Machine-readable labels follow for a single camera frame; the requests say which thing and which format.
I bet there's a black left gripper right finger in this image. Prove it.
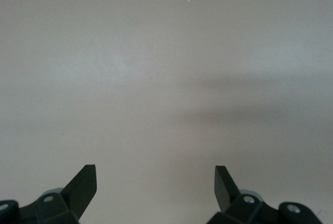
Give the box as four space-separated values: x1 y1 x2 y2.
207 166 323 224

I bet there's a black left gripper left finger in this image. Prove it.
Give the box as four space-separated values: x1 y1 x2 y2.
0 164 98 224

